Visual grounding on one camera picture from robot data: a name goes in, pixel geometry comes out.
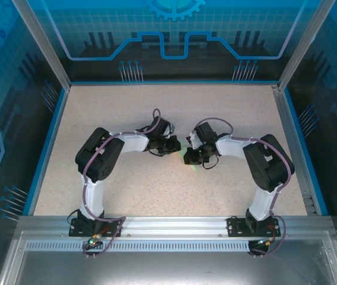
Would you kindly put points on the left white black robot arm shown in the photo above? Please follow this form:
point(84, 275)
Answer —
point(132, 144)

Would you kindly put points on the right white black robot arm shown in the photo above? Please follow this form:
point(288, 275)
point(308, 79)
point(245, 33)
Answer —
point(229, 145)

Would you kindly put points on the aluminium frame post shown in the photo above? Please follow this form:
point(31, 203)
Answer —
point(42, 44)
point(305, 44)

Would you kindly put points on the blue table edge strip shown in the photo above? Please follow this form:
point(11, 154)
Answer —
point(47, 151)

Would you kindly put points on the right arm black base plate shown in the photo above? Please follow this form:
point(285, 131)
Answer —
point(234, 227)

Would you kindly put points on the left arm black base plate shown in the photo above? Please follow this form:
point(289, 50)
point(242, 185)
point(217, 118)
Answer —
point(113, 227)

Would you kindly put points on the aluminium frame rail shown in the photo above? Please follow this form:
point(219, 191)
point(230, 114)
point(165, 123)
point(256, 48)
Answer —
point(174, 222)

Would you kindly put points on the aluminium side rail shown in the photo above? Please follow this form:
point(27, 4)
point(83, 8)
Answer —
point(293, 133)

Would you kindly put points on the grey metal tray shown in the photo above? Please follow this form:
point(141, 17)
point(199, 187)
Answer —
point(168, 267)

